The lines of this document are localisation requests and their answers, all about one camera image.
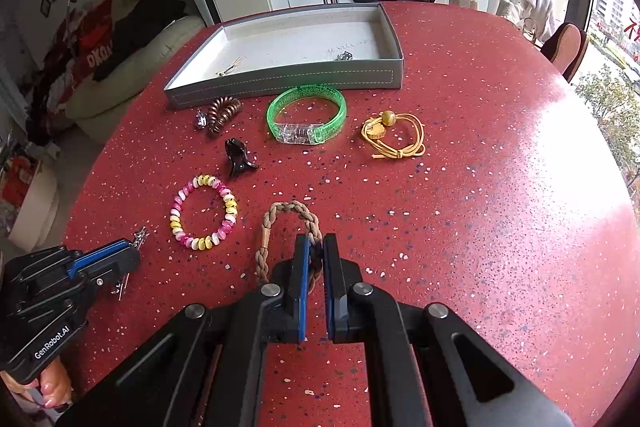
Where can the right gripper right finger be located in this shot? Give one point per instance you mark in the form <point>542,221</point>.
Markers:
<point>426,366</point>

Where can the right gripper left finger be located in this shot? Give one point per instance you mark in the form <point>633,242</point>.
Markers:
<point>204,366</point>

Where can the silver rhinestone hair clip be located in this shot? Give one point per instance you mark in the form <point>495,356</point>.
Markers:
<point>129,261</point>

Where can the silver chain charm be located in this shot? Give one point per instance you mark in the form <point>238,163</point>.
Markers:
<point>344,56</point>

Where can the gold hair clip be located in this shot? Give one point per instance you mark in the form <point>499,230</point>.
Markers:
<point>233,65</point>

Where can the grey jewelry tray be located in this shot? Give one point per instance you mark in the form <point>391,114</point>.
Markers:
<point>291,48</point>

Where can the left hand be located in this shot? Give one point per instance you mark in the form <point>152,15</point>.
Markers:
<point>53,382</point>

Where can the cream sofa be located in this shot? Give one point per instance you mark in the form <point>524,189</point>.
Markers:
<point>97,107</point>

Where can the dark claw hair clip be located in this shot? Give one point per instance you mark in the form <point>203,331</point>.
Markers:
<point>238,158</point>

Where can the small silver charm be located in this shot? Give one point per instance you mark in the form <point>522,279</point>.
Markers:
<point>200,122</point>

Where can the green glitter bangle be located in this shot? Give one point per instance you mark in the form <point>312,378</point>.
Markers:
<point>307,115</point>

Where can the red printed cushion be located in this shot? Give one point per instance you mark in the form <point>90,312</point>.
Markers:
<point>82,42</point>

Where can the black clothing on sofa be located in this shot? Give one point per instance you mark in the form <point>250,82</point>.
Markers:
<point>136,30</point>

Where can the brown chair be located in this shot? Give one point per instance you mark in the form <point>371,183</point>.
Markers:
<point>566,49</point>

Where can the pale clothes pile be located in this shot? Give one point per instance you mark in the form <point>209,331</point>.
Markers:
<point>533,16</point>

